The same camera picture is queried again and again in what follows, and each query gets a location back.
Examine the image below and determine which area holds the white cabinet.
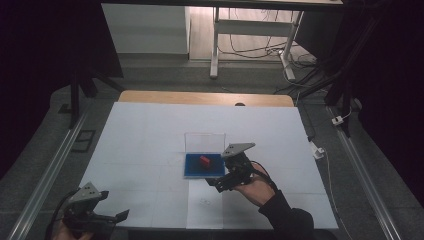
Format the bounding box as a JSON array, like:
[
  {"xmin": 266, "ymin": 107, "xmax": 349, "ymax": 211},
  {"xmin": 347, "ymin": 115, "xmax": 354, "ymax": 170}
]
[{"xmin": 101, "ymin": 3, "xmax": 192, "ymax": 56}]

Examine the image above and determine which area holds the aluminium rail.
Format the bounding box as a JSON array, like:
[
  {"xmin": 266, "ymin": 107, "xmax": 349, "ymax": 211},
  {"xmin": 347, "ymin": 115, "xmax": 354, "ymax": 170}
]
[
  {"xmin": 6, "ymin": 112, "xmax": 88, "ymax": 240},
  {"xmin": 326, "ymin": 105, "xmax": 405, "ymax": 240}
]

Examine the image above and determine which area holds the white desk frame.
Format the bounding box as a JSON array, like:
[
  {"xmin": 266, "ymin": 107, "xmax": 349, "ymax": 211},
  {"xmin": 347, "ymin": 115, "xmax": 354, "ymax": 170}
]
[{"xmin": 209, "ymin": 6, "xmax": 305, "ymax": 82}]

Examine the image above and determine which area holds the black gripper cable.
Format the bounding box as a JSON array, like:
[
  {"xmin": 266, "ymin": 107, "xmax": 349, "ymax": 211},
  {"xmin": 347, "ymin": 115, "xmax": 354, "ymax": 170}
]
[
  {"xmin": 44, "ymin": 189, "xmax": 79, "ymax": 240},
  {"xmin": 249, "ymin": 160, "xmax": 278, "ymax": 192}
]

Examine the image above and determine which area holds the person's left hand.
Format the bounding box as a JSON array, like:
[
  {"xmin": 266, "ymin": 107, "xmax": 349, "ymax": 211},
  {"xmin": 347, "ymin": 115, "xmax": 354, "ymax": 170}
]
[{"xmin": 51, "ymin": 219, "xmax": 95, "ymax": 240}]

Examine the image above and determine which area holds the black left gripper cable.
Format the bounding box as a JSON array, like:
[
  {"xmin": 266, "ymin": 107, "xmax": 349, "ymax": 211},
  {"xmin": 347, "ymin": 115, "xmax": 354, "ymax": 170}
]
[{"xmin": 44, "ymin": 189, "xmax": 79, "ymax": 240}]

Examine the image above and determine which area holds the white table cover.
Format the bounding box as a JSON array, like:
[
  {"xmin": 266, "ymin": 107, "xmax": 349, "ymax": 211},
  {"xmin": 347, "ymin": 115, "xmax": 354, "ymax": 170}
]
[{"xmin": 81, "ymin": 101, "xmax": 339, "ymax": 231}]

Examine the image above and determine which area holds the thin white cable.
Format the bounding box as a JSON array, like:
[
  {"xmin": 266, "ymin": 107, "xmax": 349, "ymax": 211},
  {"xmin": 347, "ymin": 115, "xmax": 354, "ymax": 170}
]
[{"xmin": 319, "ymin": 148, "xmax": 354, "ymax": 240}]

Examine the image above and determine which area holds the person's right hand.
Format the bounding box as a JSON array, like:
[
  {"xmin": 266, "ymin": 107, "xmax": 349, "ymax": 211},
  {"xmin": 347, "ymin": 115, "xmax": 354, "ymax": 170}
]
[{"xmin": 233, "ymin": 164, "xmax": 276, "ymax": 208}]

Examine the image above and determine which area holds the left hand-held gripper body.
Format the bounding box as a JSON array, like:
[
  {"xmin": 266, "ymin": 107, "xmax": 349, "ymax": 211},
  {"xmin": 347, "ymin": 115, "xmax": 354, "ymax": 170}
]
[{"xmin": 63, "ymin": 181, "xmax": 117, "ymax": 234}]

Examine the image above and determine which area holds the black metal stand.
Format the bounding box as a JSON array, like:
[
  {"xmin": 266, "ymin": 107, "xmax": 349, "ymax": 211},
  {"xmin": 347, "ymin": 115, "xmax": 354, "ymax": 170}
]
[
  {"xmin": 298, "ymin": 13, "xmax": 384, "ymax": 138},
  {"xmin": 68, "ymin": 61, "xmax": 125, "ymax": 130}
]

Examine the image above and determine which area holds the blue ink pad box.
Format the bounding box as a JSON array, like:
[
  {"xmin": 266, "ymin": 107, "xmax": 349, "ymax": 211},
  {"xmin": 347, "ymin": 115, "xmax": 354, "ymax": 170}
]
[{"xmin": 183, "ymin": 132, "xmax": 227, "ymax": 179}]

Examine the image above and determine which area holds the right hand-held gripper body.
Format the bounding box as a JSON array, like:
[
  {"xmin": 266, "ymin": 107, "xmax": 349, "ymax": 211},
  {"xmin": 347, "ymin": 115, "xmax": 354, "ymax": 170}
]
[{"xmin": 215, "ymin": 142, "xmax": 256, "ymax": 194}]

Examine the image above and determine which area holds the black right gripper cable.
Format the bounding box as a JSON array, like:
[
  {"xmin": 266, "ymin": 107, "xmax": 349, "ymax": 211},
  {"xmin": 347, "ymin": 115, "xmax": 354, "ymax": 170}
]
[{"xmin": 249, "ymin": 160, "xmax": 278, "ymax": 192}]

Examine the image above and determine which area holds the bundle of floor cables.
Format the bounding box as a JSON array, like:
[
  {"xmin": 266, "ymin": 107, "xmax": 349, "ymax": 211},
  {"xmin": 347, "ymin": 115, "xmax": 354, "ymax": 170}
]
[{"xmin": 216, "ymin": 9, "xmax": 318, "ymax": 69}]

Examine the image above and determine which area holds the white paper sheet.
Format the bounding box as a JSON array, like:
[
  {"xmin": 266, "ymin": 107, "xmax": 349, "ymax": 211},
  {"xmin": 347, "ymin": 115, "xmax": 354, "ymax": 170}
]
[{"xmin": 185, "ymin": 178, "xmax": 224, "ymax": 230}]

